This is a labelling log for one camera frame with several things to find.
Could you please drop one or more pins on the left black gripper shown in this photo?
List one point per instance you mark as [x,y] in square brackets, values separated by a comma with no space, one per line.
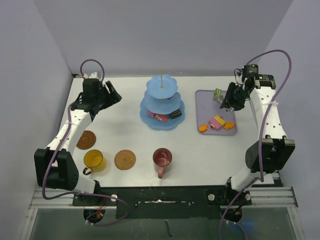
[112,97]

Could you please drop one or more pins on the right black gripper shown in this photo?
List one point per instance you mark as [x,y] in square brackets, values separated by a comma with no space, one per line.
[229,102]

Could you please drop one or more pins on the green striped macaron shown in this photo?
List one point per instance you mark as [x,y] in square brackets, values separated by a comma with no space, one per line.
[218,91]

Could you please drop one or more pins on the yellow pink cake slice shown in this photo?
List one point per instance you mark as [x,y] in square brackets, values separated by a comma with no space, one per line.
[220,120]

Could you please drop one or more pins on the pink strawberry cake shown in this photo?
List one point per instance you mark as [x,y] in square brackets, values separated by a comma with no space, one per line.
[214,124]

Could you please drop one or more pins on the chocolate layered cake slice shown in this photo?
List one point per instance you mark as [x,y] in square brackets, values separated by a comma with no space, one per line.
[175,114]

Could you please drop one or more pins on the red pink macaron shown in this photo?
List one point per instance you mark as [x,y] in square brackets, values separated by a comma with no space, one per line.
[161,117]

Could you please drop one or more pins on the metal tongs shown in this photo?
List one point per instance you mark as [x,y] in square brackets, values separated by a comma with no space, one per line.
[218,99]

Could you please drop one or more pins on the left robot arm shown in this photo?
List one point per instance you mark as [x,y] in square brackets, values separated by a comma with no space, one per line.
[54,164]

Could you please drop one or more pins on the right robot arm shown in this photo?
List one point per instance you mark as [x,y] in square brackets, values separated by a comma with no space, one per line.
[273,147]

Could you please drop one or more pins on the orange cookie right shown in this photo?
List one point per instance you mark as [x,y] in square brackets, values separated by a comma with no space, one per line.
[229,125]

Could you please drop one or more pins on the orange cookie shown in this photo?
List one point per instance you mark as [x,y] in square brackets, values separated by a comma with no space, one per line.
[229,125]
[203,128]

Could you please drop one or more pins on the purple serving tray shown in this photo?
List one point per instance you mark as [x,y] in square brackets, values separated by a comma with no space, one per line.
[206,109]

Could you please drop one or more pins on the brown wooden coaster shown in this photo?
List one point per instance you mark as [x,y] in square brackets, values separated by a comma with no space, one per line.
[87,140]

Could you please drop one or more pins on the orange cookie left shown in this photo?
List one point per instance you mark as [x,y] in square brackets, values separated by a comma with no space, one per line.
[203,128]

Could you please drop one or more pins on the yellow enamel mug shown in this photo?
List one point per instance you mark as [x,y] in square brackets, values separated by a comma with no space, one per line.
[94,162]

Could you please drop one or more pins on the blue three-tier cake stand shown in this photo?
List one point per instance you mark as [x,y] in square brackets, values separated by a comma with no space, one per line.
[158,89]

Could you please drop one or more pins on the woven rattan coaster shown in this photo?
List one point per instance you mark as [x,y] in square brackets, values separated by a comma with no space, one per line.
[125,159]

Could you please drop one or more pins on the pink patterned mug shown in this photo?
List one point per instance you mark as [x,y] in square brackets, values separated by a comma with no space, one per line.
[162,159]

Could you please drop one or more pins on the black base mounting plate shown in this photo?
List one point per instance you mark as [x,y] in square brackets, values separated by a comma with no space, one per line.
[167,202]

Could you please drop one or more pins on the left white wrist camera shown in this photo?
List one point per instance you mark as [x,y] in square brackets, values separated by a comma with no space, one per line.
[93,75]

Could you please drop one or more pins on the aluminium rail frame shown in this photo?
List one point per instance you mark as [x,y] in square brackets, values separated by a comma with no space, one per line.
[260,195]

